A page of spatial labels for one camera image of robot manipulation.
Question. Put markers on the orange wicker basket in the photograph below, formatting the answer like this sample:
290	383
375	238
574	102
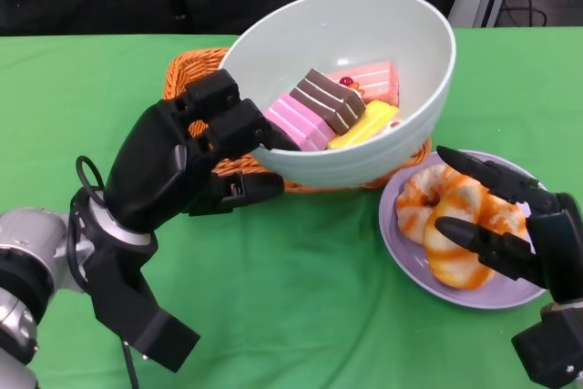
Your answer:
191	65

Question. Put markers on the salmon pink cake slice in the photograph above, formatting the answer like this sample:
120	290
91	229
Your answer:
373	77

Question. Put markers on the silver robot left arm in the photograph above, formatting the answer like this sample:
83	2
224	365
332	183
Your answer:
27	243

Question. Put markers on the lavender plate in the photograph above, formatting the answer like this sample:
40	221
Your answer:
410	266

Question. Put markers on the yellow cake slice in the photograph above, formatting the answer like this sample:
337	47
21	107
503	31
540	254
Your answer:
360	129

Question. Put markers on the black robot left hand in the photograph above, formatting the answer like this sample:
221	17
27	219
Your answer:
150	170

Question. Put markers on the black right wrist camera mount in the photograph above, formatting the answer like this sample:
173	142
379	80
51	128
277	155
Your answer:
551	352

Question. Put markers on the grey-green bowl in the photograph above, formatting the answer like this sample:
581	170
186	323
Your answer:
355	33

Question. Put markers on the green tablecloth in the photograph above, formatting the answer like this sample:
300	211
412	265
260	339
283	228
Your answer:
296	293

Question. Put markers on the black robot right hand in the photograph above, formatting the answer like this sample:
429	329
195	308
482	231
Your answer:
560	243

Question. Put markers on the chocolate cake slice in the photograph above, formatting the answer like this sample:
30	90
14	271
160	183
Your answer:
328	99

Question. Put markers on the round orange striped bread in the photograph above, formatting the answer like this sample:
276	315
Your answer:
455	266

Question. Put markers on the elongated orange striped bread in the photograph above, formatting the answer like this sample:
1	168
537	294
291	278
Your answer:
410	216

